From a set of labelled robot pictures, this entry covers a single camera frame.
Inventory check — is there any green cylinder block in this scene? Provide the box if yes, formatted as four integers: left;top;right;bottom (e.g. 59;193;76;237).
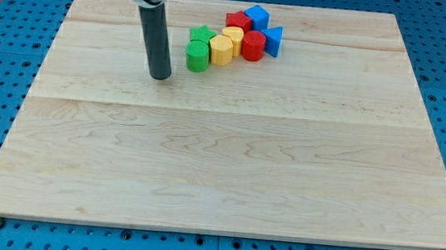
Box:
185;40;210;73

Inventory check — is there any red cylinder block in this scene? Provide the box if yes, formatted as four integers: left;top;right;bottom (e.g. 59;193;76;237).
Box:
240;31;266;61

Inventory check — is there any yellow rounded block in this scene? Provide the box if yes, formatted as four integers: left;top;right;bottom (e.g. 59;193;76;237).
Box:
222;26;244;57

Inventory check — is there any black cylindrical pointer rod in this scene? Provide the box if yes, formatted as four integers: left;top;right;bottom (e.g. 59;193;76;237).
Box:
139;4;172;80

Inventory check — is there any green star block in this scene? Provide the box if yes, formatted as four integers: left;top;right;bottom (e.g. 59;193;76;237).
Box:
190;25;217;44

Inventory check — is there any wooden board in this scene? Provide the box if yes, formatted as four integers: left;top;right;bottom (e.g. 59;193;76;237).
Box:
0;0;446;250

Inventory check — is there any blue triangle block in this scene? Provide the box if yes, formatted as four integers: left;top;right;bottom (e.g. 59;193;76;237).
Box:
261;27;283;57

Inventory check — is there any yellow hexagon block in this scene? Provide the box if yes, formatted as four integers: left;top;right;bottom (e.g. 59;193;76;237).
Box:
209;35;233;66

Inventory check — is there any red star block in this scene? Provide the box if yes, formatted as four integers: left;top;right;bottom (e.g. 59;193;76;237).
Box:
225;10;252;33

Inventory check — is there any blue cube block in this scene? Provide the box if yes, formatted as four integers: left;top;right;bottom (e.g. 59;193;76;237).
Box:
244;5;270;31

